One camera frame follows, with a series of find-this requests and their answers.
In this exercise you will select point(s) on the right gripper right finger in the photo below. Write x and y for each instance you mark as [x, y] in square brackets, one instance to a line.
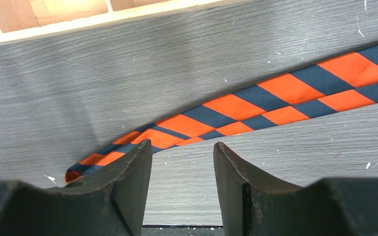
[256, 203]

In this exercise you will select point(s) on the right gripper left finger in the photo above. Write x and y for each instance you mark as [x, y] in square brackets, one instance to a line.
[108, 202]

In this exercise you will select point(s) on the orange navy striped tie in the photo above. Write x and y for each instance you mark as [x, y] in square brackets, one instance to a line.
[343, 83]

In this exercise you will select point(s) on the wooden grid organizer box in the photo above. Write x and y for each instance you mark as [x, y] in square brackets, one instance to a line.
[22, 20]

